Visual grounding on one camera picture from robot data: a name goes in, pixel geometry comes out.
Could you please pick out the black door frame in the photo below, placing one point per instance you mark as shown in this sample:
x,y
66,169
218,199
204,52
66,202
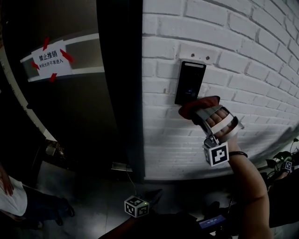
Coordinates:
x,y
121,93

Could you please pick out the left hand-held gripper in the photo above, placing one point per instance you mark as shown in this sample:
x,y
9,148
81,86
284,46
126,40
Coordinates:
x,y
136,207

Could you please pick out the black wristband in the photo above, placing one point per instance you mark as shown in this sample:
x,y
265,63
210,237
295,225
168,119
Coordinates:
x,y
238,153

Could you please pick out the green potted plant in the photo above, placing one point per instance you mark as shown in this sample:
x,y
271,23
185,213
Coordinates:
x,y
281,156

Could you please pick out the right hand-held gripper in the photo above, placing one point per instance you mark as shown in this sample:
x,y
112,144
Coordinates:
x,y
218,155

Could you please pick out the person's dark clothing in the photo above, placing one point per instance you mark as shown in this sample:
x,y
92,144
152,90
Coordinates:
x,y
163,227

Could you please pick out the blue screen device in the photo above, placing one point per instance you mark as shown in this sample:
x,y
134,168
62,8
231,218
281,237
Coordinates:
x,y
211,222

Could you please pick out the black panel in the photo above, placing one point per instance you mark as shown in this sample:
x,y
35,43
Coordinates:
x,y
16,144

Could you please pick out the white wall mounting plate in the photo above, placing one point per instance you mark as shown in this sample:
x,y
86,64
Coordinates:
x,y
199,54

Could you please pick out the small metal floor box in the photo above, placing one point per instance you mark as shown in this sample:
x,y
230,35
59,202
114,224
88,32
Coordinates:
x,y
50,150

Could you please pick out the red cloth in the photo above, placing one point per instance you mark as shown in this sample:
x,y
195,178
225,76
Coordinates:
x,y
198,108

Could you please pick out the white paper notice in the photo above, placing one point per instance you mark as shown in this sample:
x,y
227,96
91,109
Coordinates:
x,y
51,59

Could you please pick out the dark glass door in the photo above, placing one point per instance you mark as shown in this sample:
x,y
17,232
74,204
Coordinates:
x,y
77,112

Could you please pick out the metal floor door plate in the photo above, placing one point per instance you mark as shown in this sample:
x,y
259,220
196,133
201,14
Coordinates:
x,y
121,166

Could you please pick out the person's right forearm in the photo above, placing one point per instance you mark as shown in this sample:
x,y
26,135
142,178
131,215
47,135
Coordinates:
x,y
250,186

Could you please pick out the red tape strip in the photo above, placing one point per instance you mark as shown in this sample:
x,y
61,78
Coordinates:
x,y
53,77
67,56
35,65
46,44

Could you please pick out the person's right hand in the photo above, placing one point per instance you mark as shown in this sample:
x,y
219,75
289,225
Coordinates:
x,y
219,115

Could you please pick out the black wall access reader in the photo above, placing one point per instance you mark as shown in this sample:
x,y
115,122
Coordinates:
x,y
190,82

